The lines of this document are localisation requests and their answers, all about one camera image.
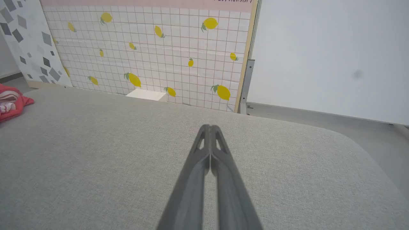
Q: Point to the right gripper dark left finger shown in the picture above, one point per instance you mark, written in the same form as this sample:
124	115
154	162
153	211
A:
187	198

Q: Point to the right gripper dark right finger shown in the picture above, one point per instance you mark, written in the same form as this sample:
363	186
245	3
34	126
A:
233	201

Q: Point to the red white basketball jersey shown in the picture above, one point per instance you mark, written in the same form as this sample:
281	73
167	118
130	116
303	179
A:
16	102

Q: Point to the white box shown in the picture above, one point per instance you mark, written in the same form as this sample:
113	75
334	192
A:
147	94

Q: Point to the lemon print tiled panel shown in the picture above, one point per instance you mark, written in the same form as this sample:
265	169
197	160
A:
159	64

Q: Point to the grey terrazzo print panel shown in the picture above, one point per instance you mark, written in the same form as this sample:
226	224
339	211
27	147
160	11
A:
32	38

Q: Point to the grey metal stand post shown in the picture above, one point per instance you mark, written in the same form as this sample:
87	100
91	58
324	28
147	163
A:
246	83

